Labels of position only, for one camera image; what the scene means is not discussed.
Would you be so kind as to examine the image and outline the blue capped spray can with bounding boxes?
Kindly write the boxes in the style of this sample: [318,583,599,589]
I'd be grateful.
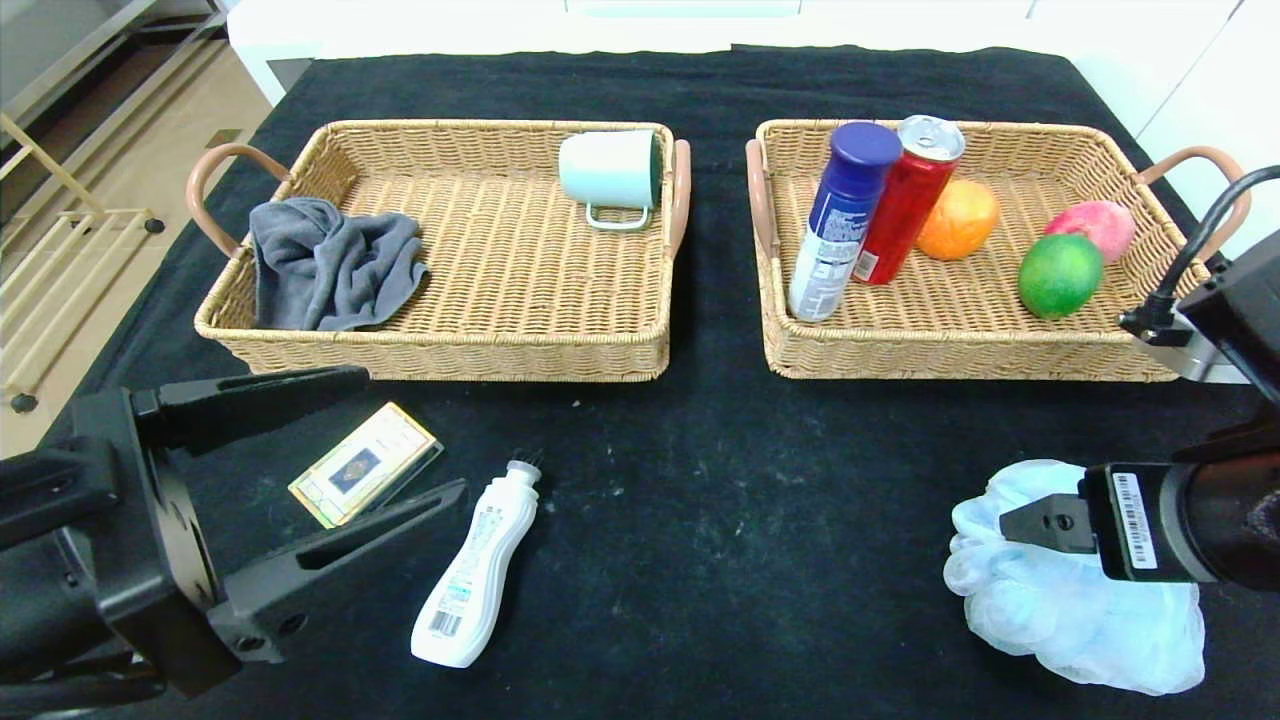
[787,121,903,323]

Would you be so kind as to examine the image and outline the grey cloth towel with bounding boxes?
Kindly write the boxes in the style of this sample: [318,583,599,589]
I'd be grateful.
[249,198,429,333]

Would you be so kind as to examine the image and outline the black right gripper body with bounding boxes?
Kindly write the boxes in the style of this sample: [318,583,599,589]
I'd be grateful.
[1083,452,1280,592]

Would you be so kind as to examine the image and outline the pink red peach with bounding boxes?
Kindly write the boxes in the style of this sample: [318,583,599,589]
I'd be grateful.
[1045,200,1136,263]

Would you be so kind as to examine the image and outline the wicker basket with brown handles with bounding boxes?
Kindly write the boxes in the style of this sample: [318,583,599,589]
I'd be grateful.
[186,120,693,384]
[745,118,1251,384]

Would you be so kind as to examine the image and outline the white bottle with brush cap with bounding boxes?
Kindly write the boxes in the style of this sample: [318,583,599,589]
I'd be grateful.
[410,452,544,668]

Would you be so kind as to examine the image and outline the gold card box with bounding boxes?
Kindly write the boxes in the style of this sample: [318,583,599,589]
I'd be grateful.
[288,402,444,529]

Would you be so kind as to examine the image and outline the green lime fruit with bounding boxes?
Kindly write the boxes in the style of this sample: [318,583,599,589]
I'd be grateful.
[1018,233,1105,320]

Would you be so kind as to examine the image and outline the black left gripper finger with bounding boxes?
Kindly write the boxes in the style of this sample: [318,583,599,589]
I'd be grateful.
[208,478,469,665]
[130,365,372,457]

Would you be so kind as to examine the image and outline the black table cloth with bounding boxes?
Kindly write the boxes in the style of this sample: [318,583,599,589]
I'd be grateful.
[0,45,1280,720]

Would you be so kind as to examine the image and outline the smooth black camera cable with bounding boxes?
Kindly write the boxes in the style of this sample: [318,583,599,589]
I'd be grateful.
[1120,165,1280,336]

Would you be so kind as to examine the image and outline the light blue bath pouf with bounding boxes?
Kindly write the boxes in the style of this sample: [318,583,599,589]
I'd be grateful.
[943,459,1206,695]

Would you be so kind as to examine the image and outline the orange fruit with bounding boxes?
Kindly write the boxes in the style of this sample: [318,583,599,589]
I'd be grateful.
[915,179,1000,261]

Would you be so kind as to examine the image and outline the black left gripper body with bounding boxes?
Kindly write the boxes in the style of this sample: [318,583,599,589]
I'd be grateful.
[0,386,244,701]

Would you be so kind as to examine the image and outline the mint green enamel mug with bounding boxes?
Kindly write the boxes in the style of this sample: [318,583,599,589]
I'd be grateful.
[558,131,664,232]

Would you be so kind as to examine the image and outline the beige metal rack on wheels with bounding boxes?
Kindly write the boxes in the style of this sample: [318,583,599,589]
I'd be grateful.
[0,110,168,416]

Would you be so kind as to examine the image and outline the red drink can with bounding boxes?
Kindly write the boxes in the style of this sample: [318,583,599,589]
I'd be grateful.
[852,114,967,286]

